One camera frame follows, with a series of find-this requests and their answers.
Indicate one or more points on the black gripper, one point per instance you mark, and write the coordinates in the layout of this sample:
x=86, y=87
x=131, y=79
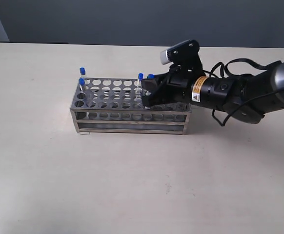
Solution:
x=170, y=87

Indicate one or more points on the blue-capped test tube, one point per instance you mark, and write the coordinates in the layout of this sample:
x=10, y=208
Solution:
x=83, y=73
x=139, y=89
x=150, y=76
x=84, y=96

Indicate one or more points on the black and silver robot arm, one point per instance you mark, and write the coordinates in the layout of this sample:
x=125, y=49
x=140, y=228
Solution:
x=244, y=97

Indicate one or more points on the stainless steel test tube rack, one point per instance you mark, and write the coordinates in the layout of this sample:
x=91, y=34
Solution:
x=114, y=109

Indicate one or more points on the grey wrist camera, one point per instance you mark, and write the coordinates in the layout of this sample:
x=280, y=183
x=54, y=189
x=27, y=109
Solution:
x=180, y=53

